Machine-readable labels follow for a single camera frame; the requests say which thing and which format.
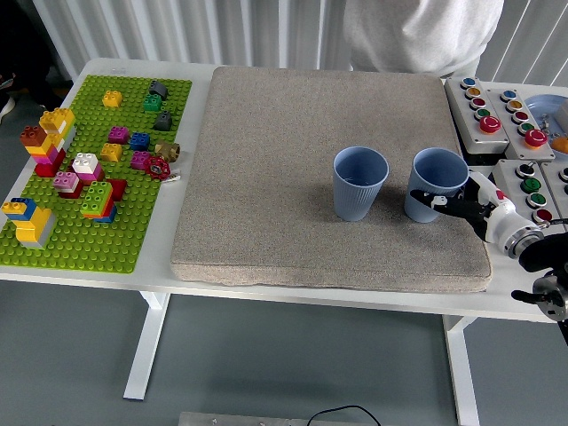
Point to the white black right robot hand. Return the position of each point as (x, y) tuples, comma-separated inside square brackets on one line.
[(497, 213)]

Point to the blue ribbed cup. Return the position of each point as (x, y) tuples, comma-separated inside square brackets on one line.
[(355, 199), (437, 173)]

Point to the grey four-button control box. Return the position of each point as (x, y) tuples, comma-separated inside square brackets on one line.
[(512, 166)]

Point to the grey black-button control box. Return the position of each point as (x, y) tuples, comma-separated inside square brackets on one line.
[(557, 186)]

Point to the grey five-button control box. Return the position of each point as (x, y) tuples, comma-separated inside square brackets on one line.
[(463, 111), (506, 124)]

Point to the orange round object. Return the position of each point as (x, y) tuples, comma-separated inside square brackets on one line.
[(561, 144)]

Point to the white table leg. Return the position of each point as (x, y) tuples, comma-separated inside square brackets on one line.
[(146, 346), (461, 377)]

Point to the grey-brown cushion mat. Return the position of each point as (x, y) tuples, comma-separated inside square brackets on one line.
[(288, 177)]

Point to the brass valve red handwheel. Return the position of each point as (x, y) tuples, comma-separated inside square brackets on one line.
[(156, 168)]

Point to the grey sloped toy brick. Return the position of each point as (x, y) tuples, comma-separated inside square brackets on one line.
[(158, 90), (163, 121)]

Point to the magenta toy brick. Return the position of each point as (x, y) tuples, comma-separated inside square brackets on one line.
[(140, 160), (119, 135)]

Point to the green toy brick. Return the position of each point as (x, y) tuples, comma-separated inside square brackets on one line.
[(152, 103)]

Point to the blue toy brick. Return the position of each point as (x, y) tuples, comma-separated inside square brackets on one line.
[(139, 142)]

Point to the red toy brick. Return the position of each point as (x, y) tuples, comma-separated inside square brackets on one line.
[(119, 188)]

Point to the yellow toy brick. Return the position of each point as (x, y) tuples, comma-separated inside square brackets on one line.
[(111, 152), (112, 99)]

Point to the green orange blue brick stack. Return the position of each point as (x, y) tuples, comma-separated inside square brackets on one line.
[(98, 199)]

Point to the green studded baseplate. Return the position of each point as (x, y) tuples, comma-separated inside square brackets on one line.
[(89, 248)]

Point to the white pink brick stack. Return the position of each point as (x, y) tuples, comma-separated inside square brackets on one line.
[(85, 164)]

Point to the pink red brick stack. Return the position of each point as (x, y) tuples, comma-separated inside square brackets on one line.
[(67, 183)]

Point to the yellow white brick tower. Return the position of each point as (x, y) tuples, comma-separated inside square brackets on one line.
[(55, 120)]

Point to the brown yellow red brick tower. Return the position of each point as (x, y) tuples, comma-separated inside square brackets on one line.
[(35, 142)]

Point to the blue yellow grey brick stack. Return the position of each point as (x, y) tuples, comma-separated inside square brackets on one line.
[(29, 224)]

